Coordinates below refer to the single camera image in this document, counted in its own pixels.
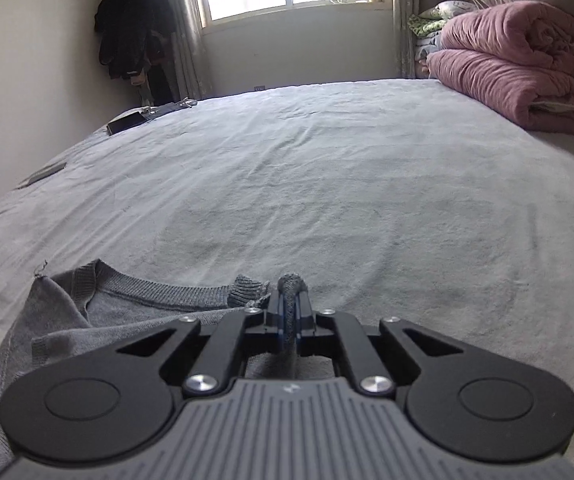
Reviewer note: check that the black smartphone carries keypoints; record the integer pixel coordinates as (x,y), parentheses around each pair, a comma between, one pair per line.
(126,123)

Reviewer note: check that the grey patterned curtain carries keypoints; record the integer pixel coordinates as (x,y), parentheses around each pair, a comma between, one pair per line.
(187,35)
(404,10)

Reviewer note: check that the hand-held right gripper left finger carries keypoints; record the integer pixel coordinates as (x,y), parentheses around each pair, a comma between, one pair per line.
(273,322)

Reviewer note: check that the dark flat card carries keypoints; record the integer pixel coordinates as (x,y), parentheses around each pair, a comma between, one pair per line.
(42,175)

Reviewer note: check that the floral patterned bedding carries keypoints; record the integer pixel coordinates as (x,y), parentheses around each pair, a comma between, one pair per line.
(432,25)

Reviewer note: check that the pink folded quilt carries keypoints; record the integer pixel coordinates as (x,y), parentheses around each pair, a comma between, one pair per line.
(507,60)

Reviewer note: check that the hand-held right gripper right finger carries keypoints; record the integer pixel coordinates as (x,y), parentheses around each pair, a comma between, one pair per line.
(307,325)

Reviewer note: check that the grey bed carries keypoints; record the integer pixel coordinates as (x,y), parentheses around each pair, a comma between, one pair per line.
(317,185)

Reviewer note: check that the grey knit cat-print sweater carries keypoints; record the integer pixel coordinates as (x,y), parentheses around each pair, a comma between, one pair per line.
(117,305)

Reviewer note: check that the dark hanging clothes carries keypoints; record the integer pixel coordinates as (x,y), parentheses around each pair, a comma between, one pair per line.
(127,20)

